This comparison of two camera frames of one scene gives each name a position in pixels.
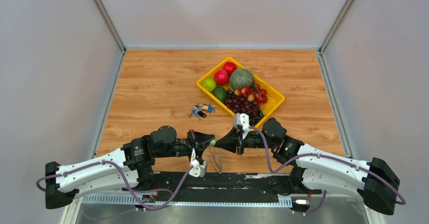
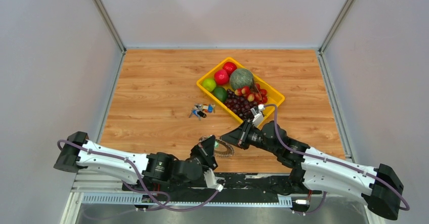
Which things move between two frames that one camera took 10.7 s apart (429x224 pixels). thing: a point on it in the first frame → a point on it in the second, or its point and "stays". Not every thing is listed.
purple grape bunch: [241, 104] stays
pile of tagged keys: [200, 109] stays
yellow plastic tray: [275, 97] stays
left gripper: [199, 141] → [206, 150]
